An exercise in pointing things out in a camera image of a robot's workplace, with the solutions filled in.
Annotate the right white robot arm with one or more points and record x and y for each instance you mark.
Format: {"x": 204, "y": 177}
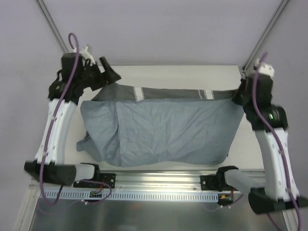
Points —
{"x": 280, "y": 191}

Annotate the white slotted cable duct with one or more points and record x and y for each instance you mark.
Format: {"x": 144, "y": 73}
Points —
{"x": 142, "y": 196}

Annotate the aluminium frame post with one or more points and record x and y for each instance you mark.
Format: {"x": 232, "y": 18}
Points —
{"x": 52, "y": 25}
{"x": 266, "y": 33}

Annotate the left aluminium frame post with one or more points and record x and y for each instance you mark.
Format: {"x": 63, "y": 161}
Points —
{"x": 52, "y": 25}

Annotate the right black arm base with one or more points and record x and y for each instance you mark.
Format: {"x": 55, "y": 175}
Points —
{"x": 217, "y": 181}

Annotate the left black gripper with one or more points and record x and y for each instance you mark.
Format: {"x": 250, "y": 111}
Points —
{"x": 99, "y": 77}

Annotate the aluminium mounting rail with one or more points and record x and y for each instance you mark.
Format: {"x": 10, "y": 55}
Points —
{"x": 159, "y": 181}

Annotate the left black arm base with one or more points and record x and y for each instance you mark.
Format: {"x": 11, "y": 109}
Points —
{"x": 108, "y": 178}

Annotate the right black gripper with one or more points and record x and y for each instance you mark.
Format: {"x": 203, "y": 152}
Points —
{"x": 244, "y": 95}

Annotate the grey striped pillowcase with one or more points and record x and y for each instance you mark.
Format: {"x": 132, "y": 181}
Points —
{"x": 130, "y": 126}

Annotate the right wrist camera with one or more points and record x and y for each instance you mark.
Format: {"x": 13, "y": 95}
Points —
{"x": 263, "y": 68}

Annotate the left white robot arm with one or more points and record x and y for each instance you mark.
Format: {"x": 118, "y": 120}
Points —
{"x": 48, "y": 165}

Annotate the right aluminium frame post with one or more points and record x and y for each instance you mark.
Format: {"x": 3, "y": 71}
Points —
{"x": 266, "y": 33}

